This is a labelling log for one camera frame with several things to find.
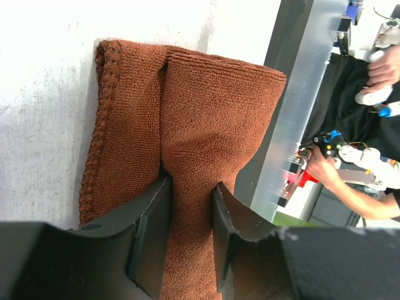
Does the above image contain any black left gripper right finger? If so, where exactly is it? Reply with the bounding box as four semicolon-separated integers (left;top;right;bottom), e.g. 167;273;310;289
212;183;399;299

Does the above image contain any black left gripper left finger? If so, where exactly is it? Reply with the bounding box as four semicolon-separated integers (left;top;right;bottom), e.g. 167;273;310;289
1;175;172;299

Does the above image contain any brown towel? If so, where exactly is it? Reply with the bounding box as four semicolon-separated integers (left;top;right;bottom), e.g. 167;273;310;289
79;40;286;299

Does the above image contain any person in black shirt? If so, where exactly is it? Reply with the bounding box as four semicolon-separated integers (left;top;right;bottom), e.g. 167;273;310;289
302;46;399;220

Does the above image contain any white teleoperation handle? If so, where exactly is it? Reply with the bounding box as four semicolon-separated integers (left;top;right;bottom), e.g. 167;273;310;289
354;18;400;118
313;130;399;191

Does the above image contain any aluminium front frame rail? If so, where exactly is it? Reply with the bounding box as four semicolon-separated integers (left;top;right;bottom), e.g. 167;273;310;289
251;0;348;221

